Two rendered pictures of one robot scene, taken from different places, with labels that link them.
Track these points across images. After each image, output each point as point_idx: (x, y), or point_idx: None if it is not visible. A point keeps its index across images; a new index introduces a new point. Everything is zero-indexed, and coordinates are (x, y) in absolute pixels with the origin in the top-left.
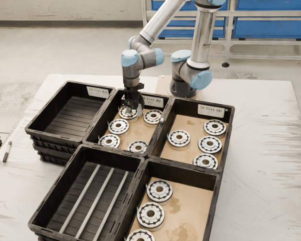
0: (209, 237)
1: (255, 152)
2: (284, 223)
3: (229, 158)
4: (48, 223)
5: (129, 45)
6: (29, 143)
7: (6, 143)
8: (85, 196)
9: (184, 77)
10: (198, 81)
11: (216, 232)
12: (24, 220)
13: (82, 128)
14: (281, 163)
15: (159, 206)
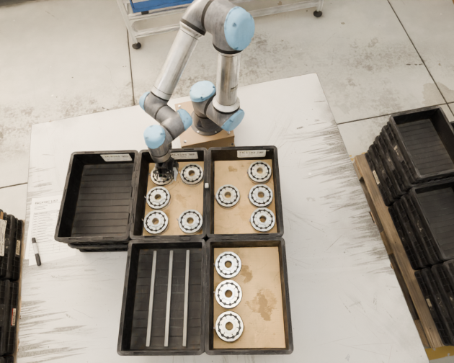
0: None
1: (300, 176)
2: (339, 248)
3: None
4: (131, 332)
5: (142, 106)
6: None
7: (29, 240)
8: (156, 291)
9: (213, 119)
10: (230, 124)
11: None
12: (97, 324)
13: (117, 208)
14: (326, 184)
15: (234, 283)
